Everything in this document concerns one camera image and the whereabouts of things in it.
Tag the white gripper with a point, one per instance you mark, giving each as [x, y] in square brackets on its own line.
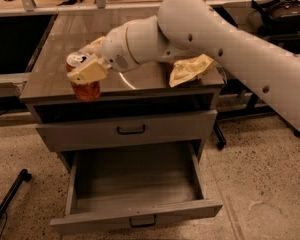
[114, 50]

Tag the red coke can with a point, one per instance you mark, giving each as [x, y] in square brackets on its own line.
[87, 92]

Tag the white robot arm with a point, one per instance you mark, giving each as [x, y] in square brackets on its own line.
[188, 28]

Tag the grey drawer cabinet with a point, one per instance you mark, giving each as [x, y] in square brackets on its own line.
[146, 91]

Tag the closed grey upper drawer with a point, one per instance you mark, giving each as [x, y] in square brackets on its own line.
[127, 131]

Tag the open grey lower drawer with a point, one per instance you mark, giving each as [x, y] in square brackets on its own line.
[134, 187]

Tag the brown yellow chip bag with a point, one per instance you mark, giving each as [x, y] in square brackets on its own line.
[190, 69]

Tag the black rolling side table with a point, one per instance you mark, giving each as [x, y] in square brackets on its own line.
[271, 72]

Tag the black stand leg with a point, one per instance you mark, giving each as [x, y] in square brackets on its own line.
[23, 176]

